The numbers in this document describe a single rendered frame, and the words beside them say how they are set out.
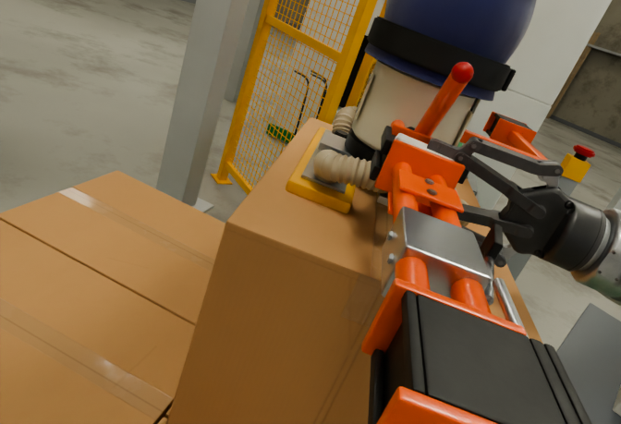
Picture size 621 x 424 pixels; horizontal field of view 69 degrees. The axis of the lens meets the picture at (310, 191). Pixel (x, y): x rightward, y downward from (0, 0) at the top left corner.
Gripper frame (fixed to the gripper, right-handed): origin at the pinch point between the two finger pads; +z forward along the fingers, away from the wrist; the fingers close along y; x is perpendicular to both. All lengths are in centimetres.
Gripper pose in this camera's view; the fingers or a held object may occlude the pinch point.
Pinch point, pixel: (414, 166)
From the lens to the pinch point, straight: 54.1
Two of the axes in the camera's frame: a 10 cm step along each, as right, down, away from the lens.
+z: -8.9, -4.1, 1.7
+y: -3.2, 8.6, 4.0
